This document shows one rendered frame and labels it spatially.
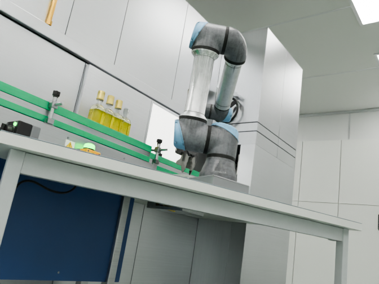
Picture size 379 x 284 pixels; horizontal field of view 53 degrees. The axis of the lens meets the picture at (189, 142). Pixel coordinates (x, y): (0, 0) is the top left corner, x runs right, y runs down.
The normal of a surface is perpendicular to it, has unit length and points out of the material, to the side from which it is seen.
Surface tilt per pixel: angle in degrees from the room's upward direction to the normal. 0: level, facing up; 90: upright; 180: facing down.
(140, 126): 90
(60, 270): 90
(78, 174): 90
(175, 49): 90
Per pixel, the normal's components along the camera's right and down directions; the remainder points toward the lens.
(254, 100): -0.58, -0.29
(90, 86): 0.79, -0.04
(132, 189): 0.54, -0.14
